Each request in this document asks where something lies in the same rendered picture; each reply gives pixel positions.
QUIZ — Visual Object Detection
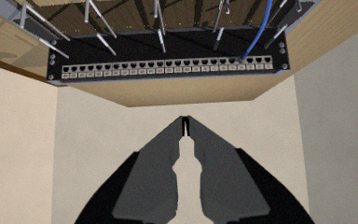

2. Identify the blue network cable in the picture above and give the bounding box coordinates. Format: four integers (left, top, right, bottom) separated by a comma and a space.
243, 0, 272, 55

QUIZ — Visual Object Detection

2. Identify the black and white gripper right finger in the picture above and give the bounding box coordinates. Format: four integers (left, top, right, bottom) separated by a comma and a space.
186, 115, 315, 224

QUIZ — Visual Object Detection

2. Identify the grey network port rack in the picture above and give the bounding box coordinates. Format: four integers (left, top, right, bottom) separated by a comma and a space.
0, 0, 322, 85

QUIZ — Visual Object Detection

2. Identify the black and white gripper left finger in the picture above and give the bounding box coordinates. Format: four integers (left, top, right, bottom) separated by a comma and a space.
75, 116, 186, 224

